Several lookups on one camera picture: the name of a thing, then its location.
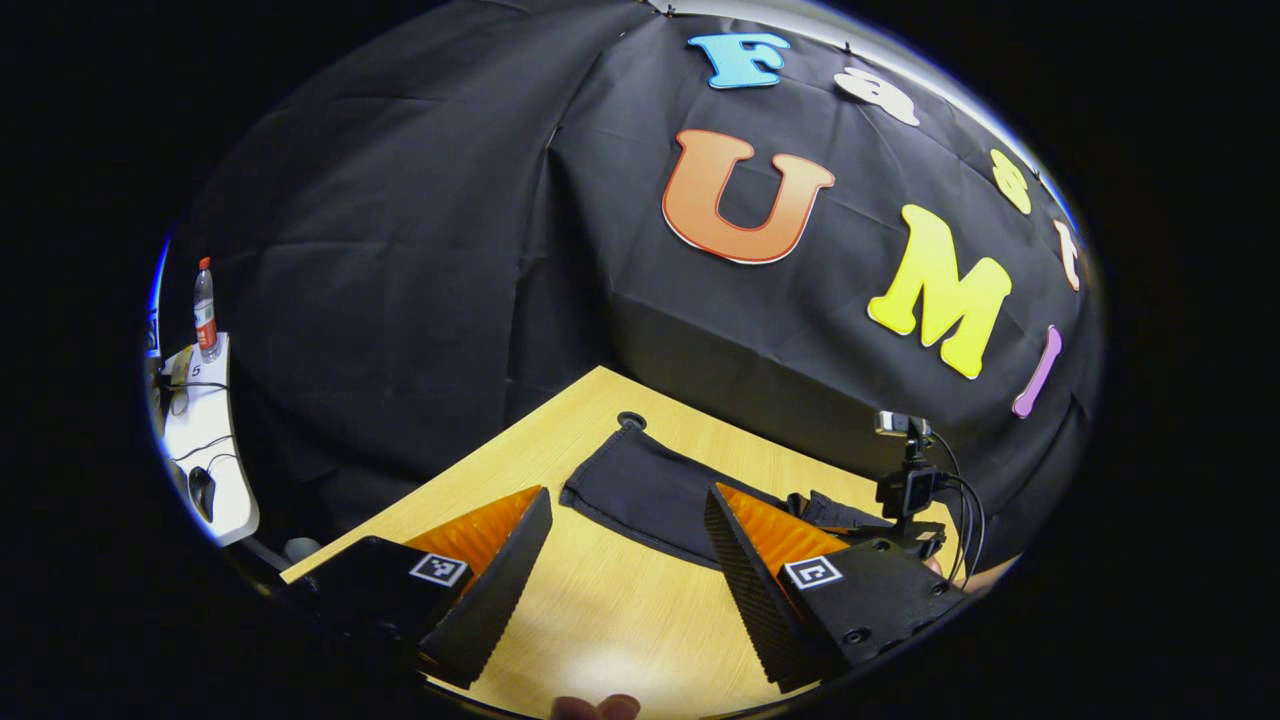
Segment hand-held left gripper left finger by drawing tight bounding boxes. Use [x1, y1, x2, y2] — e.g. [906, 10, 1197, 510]
[278, 486, 554, 691]

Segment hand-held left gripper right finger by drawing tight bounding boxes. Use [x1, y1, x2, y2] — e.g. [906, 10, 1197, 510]
[702, 484, 968, 691]

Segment dark grey jeans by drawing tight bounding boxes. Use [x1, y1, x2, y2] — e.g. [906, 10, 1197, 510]
[558, 418, 903, 572]

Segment white side desk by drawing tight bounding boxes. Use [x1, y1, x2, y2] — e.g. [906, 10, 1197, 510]
[148, 333, 262, 549]

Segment black backdrop cloth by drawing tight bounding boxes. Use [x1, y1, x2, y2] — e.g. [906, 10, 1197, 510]
[158, 0, 1107, 573]

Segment clear bottle red label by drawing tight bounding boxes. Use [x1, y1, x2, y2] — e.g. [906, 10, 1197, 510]
[192, 256, 222, 364]

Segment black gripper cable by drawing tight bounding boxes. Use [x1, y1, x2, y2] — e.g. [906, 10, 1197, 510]
[932, 432, 989, 587]

